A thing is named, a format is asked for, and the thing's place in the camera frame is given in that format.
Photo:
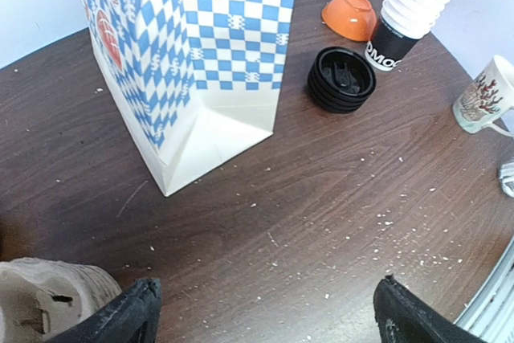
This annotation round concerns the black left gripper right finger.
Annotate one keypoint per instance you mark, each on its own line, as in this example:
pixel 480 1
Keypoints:
pixel 403 317

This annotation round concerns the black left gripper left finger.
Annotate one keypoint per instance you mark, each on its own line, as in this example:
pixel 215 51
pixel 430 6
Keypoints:
pixel 133 316

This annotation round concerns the white paper cup stack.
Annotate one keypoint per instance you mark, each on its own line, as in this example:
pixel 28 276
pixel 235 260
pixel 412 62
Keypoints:
pixel 401 24

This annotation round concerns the cardboard cup carrier stack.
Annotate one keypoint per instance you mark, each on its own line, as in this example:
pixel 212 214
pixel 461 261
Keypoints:
pixel 42 298

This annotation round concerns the ceramic mug with coral print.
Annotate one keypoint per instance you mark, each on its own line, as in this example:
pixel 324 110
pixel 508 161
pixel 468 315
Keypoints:
pixel 487 98

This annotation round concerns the orange plastic bowl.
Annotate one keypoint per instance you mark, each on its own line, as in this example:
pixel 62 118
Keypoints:
pixel 351 19

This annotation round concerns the black cup lid stack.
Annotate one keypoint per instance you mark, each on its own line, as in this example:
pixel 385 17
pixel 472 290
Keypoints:
pixel 340 81

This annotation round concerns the blue checkered paper bag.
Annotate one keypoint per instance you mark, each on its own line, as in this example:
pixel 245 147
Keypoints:
pixel 197 82

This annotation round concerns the metal front rail base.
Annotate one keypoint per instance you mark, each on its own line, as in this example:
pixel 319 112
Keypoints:
pixel 489 314

